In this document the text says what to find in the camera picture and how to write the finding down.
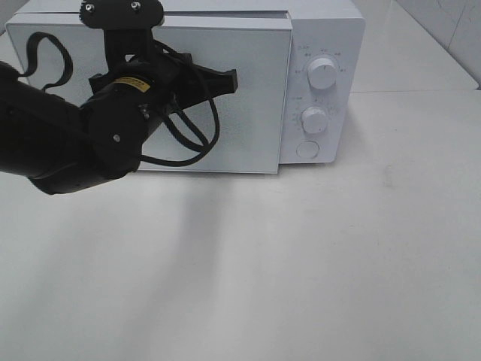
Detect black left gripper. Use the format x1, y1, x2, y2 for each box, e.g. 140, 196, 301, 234
79, 0, 237, 150

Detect white microwave door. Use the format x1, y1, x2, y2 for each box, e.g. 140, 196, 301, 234
6, 11, 292, 173

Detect round white door button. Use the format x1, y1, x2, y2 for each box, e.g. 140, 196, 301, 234
296, 141, 320, 159

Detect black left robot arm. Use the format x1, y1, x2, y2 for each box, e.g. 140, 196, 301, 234
1, 1, 238, 195

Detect upper white power knob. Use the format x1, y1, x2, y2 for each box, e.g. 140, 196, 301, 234
307, 56, 338, 90

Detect white microwave oven body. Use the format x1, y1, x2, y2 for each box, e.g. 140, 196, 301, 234
5, 1, 365, 171

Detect lower white timer knob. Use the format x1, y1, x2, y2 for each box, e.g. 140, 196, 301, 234
301, 107, 328, 134

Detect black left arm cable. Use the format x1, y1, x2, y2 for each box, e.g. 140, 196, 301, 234
17, 32, 220, 166

